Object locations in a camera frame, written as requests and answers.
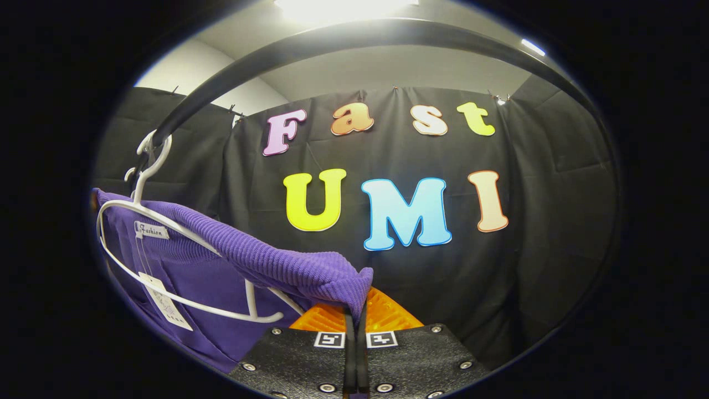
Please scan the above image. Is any white plastic hanger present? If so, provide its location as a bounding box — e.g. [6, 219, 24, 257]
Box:
[97, 130, 305, 324]

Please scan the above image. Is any black clothes rack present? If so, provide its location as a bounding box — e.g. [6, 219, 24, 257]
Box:
[148, 18, 610, 150]

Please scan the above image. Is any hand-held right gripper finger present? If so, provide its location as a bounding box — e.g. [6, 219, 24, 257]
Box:
[357, 287, 491, 399]
[228, 302, 355, 399]

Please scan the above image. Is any black backdrop cloth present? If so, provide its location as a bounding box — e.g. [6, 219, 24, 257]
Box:
[91, 75, 618, 372]

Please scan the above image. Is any purple knit cardigan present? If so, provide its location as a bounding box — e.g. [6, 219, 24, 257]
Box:
[91, 187, 374, 375]

